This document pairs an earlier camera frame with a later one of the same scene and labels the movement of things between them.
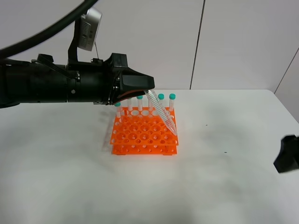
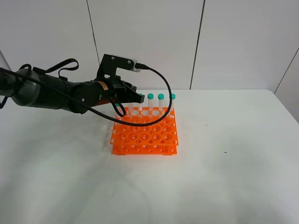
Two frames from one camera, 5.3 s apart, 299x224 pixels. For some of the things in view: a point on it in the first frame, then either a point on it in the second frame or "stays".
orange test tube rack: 138,132 stays
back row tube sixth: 172,97 stays
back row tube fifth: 161,97 stays
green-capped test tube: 166,117 to 119,108
